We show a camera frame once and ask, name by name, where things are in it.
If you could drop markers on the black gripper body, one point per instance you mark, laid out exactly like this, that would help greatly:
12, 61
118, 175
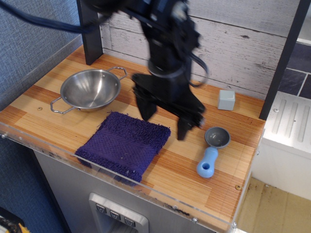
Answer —
172, 94

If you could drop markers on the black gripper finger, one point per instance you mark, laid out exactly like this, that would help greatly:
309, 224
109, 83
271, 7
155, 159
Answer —
183, 126
146, 106

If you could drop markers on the blue handled grey spoon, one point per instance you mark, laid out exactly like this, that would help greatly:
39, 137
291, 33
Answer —
217, 138

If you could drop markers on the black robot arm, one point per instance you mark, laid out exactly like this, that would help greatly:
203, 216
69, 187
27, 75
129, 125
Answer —
172, 37

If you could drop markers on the purple terry cloth napkin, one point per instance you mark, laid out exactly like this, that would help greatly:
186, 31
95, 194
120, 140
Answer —
125, 145

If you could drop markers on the small grey cube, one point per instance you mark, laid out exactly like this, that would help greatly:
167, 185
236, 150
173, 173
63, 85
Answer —
226, 100

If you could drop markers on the clear acrylic table guard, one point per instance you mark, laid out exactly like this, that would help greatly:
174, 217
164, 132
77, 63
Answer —
163, 186

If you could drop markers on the white ridged drainboard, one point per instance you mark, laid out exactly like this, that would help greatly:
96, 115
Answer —
288, 125

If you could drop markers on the silver dispenser button panel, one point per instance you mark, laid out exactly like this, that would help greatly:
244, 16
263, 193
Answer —
111, 217

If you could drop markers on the yellow black object corner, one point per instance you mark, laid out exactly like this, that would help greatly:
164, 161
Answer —
11, 224

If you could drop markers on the stainless steel handled bowl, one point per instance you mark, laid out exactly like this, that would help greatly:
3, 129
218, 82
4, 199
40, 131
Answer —
90, 90

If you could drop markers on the dark left shelf post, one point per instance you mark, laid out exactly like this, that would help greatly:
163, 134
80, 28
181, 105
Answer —
92, 41

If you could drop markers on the dark shelf post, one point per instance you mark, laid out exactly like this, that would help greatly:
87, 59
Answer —
285, 56
92, 41

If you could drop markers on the dark right shelf post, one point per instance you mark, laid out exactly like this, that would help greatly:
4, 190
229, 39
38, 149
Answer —
285, 56

